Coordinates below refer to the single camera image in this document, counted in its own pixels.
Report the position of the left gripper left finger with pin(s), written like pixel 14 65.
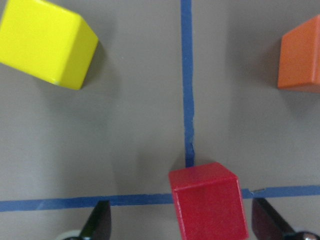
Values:
pixel 99 223

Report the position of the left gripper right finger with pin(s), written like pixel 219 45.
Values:
pixel 268 224

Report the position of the red wooden block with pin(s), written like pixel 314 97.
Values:
pixel 208 203

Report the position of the orange wooden block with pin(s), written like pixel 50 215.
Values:
pixel 299 62

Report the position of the yellow wooden block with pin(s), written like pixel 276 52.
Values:
pixel 47 41

